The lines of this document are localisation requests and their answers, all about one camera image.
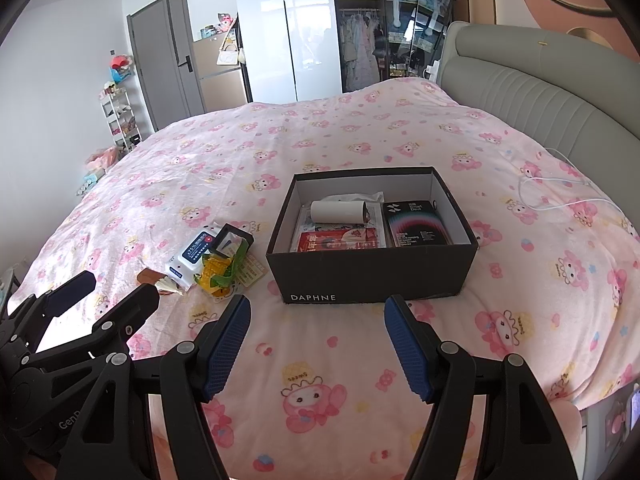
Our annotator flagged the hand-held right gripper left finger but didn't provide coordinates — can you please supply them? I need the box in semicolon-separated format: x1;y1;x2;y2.
55;294;252;480

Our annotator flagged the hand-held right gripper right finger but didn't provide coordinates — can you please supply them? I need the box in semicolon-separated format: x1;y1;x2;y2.
384;294;586;480

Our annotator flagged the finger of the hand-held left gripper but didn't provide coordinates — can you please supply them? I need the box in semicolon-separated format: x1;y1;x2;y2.
29;284;161;362
0;271;97;347

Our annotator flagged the wooden comb with tassel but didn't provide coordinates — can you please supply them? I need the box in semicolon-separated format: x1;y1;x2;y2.
136;267;180;295

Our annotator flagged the yellow green snack packet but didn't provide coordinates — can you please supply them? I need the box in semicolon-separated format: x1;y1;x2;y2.
194;240;251;297

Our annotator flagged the beige printed card packet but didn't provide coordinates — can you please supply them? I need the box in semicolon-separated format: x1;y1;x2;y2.
234;251;266;287

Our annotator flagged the white blue wet wipes pack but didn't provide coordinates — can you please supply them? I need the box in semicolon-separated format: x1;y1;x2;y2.
164;225;229;291

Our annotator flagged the black shoe box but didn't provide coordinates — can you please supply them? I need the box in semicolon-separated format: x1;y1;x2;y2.
265;166;480;306

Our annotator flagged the black framed mirror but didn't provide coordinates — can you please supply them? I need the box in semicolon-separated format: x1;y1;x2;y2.
212;223;254;262

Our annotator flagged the black product box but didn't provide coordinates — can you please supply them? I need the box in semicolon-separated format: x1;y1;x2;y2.
382;200;444;249

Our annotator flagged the red snack packet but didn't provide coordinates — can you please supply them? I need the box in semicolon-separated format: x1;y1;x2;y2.
292;227;379;253

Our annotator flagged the pile of pink toys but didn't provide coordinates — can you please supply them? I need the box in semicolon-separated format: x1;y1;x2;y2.
75;146;122;197

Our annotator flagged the pale paper packet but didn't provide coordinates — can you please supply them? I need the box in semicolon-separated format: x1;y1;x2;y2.
297;207;322;242

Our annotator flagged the white cylinder roll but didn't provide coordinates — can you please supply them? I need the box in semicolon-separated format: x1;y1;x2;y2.
310;199;372;227

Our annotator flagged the white shelf rack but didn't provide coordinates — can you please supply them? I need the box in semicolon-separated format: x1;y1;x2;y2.
99;86;144;154

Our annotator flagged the pink printed blanket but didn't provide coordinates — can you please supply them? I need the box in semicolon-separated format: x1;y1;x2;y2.
9;77;640;480

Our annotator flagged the gold refrigerator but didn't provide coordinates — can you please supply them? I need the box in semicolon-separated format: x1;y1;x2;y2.
192;35;252;114

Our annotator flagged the grey door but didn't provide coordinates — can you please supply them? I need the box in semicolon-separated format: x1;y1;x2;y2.
127;0;207;134

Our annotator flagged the grey padded headboard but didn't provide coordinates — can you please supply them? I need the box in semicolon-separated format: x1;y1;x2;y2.
434;20;640;202

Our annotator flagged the white glossy wardrobe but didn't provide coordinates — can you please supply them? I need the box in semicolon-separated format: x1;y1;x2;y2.
231;0;347;104

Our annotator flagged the glass door wardrobe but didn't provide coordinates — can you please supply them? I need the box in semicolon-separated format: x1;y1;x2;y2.
329;0;457;95

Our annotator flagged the white charging cable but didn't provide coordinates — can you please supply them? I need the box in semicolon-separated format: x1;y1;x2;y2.
517;147;624;212

